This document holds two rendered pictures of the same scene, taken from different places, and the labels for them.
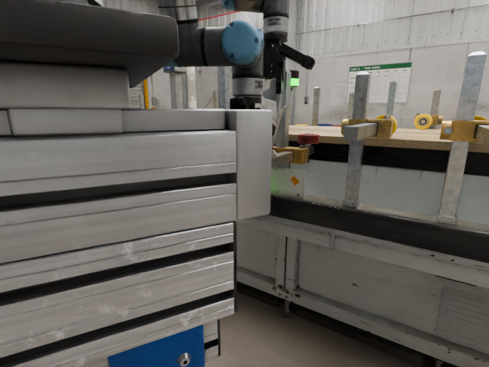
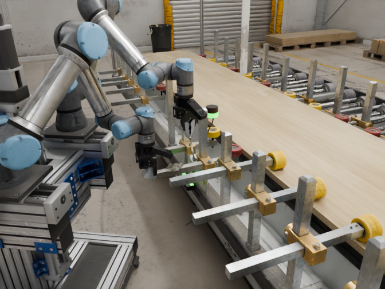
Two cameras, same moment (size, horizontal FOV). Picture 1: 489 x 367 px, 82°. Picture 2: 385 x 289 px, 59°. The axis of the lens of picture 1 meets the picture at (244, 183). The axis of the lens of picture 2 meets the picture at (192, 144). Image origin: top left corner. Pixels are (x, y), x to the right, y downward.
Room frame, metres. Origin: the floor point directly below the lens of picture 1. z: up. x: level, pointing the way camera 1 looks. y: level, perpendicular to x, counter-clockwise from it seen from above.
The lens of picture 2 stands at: (-0.27, -0.98, 1.67)
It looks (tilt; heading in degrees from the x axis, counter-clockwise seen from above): 26 degrees down; 36
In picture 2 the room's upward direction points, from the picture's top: 1 degrees counter-clockwise
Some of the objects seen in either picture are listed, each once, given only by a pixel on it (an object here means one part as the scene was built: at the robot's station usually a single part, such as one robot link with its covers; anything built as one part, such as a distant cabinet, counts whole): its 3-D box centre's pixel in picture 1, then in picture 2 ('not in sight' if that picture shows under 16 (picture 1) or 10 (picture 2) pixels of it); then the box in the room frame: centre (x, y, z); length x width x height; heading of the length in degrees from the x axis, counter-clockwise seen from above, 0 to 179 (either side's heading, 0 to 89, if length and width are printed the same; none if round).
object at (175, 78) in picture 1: (177, 127); (170, 113); (1.28, 0.30, 0.93); 0.05 x 0.04 x 0.45; 57
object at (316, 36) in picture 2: not in sight; (311, 36); (9.34, 1.93, 0.23); 2.41 x 0.77 x 0.17; 148
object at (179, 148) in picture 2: not in sight; (180, 148); (1.07, 0.07, 0.83); 0.43 x 0.03 x 0.04; 147
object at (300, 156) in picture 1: (287, 154); (205, 162); (0.99, -0.15, 0.85); 0.13 x 0.06 x 0.05; 57
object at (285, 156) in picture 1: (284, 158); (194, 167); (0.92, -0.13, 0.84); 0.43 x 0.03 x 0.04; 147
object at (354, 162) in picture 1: (355, 155); (225, 182); (0.86, -0.34, 0.86); 0.03 x 0.03 x 0.48; 57
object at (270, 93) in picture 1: (271, 95); (183, 128); (0.91, -0.08, 1.04); 0.06 x 0.03 x 0.09; 77
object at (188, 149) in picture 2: not in sight; (187, 145); (1.12, 0.06, 0.83); 0.13 x 0.06 x 0.05; 57
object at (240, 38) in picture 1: (234, 46); (124, 127); (0.64, 0.02, 1.12); 0.11 x 0.11 x 0.08; 84
